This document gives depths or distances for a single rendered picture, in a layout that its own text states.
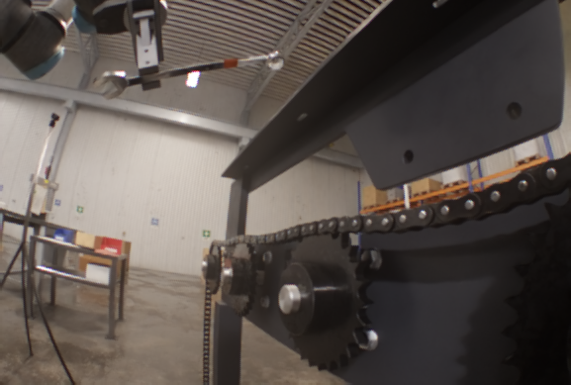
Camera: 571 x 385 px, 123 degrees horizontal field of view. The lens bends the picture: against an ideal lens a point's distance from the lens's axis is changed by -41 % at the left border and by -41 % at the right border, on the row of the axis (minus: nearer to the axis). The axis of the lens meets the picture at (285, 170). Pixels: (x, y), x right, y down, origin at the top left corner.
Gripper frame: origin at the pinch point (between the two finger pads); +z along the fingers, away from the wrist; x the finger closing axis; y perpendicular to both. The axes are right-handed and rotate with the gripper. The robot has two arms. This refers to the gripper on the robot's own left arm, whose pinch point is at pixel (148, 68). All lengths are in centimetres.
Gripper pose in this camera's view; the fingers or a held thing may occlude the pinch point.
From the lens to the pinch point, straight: 37.5
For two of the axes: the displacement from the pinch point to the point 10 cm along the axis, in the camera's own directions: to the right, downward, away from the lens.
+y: 8.9, -2.4, 3.8
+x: -2.6, 4.2, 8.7
